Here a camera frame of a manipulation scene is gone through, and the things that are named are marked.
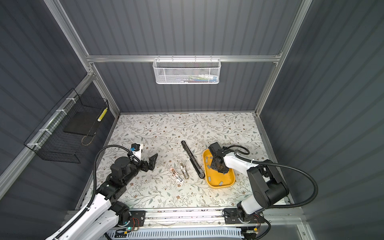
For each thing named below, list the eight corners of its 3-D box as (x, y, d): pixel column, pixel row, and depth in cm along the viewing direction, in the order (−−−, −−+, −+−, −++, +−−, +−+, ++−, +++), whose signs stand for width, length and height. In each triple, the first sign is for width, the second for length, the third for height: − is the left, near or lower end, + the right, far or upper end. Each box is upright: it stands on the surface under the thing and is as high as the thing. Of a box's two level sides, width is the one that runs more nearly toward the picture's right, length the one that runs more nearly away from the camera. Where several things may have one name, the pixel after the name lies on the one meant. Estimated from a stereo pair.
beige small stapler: (185, 180, 88) (184, 176, 84) (179, 166, 93) (179, 163, 89) (189, 178, 89) (188, 174, 84) (183, 165, 94) (182, 161, 90)
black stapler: (200, 179, 88) (200, 178, 86) (180, 144, 104) (180, 141, 102) (205, 177, 89) (205, 175, 87) (184, 142, 105) (184, 139, 103)
